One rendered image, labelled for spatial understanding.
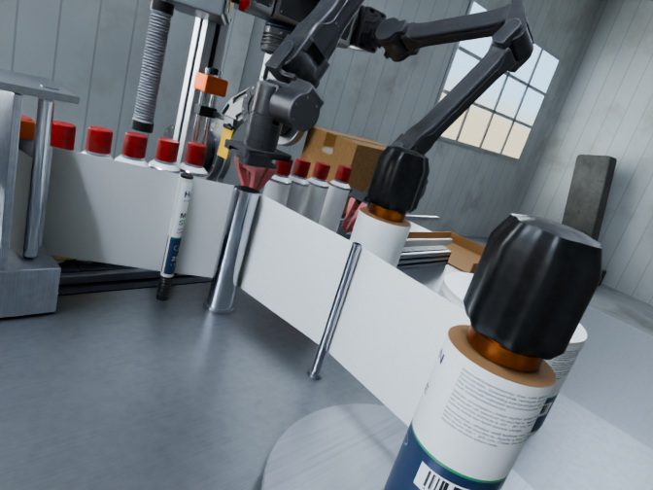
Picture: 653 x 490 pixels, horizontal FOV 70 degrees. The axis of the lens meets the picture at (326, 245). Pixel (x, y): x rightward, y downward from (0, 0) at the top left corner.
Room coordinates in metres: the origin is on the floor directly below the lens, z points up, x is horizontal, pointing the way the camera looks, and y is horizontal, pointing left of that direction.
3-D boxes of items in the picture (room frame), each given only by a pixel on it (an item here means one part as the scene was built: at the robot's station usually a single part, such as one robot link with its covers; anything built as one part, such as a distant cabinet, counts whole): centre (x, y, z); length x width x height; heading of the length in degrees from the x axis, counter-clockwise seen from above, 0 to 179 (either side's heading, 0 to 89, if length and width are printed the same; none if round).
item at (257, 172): (0.82, 0.15, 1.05); 0.07 x 0.07 x 0.09; 49
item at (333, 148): (1.57, -0.02, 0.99); 0.30 x 0.24 x 0.27; 134
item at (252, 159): (0.80, 0.17, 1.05); 0.07 x 0.07 x 0.09; 49
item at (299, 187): (0.98, 0.10, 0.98); 0.05 x 0.05 x 0.20
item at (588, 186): (5.91, -2.90, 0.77); 0.92 x 0.92 x 1.53; 45
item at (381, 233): (0.75, -0.08, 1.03); 0.09 x 0.09 x 0.30
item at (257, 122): (0.81, 0.16, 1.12); 0.10 x 0.07 x 0.07; 139
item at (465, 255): (1.63, -0.46, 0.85); 0.30 x 0.26 x 0.04; 140
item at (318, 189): (1.02, 0.06, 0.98); 0.05 x 0.05 x 0.20
